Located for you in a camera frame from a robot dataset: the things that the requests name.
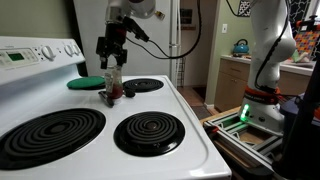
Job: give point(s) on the clear ketchup bottle white cap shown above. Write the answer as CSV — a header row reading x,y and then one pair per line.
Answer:
x,y
113,80

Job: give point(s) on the front right coil burner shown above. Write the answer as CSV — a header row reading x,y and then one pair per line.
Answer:
x,y
149,134

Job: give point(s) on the black white fiducial marker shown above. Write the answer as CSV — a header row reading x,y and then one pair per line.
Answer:
x,y
244,9

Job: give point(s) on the white wall light switch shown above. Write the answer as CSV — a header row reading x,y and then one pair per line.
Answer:
x,y
224,28

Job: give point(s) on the front left coil burner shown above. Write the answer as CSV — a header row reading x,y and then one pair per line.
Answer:
x,y
49,137

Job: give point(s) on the gold rectangular fridge magnet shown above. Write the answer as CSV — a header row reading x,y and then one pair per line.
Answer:
x,y
160,15

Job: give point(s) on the back right coil burner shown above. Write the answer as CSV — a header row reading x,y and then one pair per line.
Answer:
x,y
142,85

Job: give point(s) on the green round burner cover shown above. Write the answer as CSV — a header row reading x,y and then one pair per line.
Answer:
x,y
87,83

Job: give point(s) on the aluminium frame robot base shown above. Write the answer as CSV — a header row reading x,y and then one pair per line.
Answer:
x,y
242,143

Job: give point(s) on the black measuring scoop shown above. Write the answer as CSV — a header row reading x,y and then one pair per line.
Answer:
x,y
109,101

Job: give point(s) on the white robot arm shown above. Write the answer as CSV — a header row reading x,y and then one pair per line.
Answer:
x,y
274,44

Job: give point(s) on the white electric stove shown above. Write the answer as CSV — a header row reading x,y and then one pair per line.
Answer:
x,y
34,73

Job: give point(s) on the wooden kitchen cabinet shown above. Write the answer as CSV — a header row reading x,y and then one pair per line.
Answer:
x,y
233,76

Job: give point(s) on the coil burner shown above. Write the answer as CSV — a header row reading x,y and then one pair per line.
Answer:
x,y
142,85
49,137
149,134

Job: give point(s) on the white refrigerator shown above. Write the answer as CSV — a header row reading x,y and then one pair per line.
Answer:
x,y
154,57

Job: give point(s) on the blue tea kettle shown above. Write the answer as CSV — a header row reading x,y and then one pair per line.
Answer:
x,y
241,47

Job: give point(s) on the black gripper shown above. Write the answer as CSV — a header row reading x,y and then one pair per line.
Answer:
x,y
112,44

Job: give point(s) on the colourful checkered board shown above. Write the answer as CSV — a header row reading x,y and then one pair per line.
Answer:
x,y
306,41

